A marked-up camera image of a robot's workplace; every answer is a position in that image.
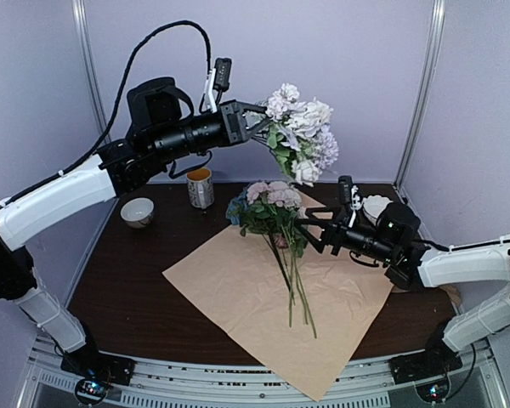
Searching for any right aluminium frame post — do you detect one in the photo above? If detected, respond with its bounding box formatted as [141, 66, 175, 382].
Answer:
[394, 0, 446, 191]

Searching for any small white round bowl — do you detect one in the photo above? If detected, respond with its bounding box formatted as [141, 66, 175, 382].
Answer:
[120, 197, 155, 229]

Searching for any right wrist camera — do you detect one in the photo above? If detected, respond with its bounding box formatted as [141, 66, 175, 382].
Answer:
[338, 175, 362, 228]

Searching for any lavender hydrangea stem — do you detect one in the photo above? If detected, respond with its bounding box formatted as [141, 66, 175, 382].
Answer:
[252, 82, 341, 189]

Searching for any front aluminium rail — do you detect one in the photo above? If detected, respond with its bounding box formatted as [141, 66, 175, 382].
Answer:
[14, 337, 510, 407]

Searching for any aluminium frame post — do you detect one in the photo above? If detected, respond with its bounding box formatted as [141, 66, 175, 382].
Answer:
[394, 0, 446, 191]
[71, 0, 116, 155]

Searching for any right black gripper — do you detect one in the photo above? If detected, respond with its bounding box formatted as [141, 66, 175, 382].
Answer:
[295, 205, 397, 264]

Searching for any green and peach wrapping paper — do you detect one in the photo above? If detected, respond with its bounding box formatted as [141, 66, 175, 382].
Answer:
[161, 220, 412, 403]

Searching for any dusty pink rose stem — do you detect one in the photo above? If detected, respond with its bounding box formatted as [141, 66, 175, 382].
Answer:
[270, 232, 298, 307]

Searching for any white rose stem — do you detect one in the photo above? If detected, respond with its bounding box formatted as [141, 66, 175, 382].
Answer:
[273, 181, 318, 339]

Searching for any white scalloped bowl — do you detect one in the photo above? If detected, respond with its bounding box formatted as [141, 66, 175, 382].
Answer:
[362, 195, 392, 225]

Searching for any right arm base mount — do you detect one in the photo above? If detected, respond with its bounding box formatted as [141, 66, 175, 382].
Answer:
[389, 351, 462, 405]

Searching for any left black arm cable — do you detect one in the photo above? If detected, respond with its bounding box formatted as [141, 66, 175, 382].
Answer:
[0, 20, 216, 222]

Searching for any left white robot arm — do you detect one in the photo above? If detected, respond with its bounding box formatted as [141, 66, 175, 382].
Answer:
[0, 77, 269, 377]

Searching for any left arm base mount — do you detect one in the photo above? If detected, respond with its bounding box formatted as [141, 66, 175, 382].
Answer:
[60, 353, 135, 406]

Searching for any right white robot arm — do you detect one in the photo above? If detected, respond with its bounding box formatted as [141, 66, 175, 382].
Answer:
[295, 202, 510, 376]

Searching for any patterned mug yellow inside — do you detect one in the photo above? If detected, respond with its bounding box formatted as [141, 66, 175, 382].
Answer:
[186, 167, 214, 210]

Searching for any left aluminium frame post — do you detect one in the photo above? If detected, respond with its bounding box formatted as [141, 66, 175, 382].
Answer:
[71, 0, 116, 155]

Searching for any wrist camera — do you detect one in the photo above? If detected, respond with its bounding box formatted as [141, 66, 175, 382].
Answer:
[338, 175, 362, 228]
[199, 58, 232, 114]

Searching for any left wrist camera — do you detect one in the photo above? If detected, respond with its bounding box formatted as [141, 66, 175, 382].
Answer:
[199, 58, 232, 114]

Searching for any blue hydrangea stem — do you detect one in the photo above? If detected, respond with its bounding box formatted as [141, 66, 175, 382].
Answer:
[226, 181, 300, 292]

